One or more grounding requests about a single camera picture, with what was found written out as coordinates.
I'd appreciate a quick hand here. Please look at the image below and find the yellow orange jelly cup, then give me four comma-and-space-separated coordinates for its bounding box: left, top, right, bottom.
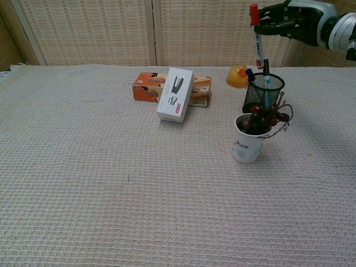
226, 64, 250, 89

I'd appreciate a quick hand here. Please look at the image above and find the white stapler box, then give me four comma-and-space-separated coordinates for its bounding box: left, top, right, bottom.
156, 67, 195, 123

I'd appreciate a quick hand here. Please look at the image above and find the black cap teal marker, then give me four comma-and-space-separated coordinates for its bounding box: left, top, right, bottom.
262, 58, 275, 108

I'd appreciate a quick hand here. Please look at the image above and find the white paper cup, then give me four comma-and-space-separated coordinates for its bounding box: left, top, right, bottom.
232, 113, 272, 165

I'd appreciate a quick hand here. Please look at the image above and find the bamboo folding screen panel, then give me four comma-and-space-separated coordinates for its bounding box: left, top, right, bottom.
152, 0, 296, 68
11, 0, 157, 67
283, 0, 356, 68

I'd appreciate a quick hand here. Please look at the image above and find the red cap whiteboard marker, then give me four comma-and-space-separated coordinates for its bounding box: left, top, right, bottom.
249, 3, 265, 70

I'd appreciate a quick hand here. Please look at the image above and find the blue cap whiteboard marker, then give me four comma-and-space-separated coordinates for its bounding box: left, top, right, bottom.
245, 68, 265, 104

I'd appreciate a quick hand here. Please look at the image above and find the orange biscuit box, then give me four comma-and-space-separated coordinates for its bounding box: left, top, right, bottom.
132, 72, 212, 108

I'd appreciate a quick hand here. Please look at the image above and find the black mesh pen holder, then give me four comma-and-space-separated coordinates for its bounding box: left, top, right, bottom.
242, 72, 286, 115

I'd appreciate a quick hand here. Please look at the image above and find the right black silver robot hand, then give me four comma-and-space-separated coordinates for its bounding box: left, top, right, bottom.
253, 0, 338, 48

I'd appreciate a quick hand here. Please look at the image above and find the white bowl with cherries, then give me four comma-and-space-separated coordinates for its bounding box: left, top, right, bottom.
239, 91, 294, 139

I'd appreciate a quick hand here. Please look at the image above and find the beige woven tablecloth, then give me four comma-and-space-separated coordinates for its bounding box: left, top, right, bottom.
0, 63, 356, 267

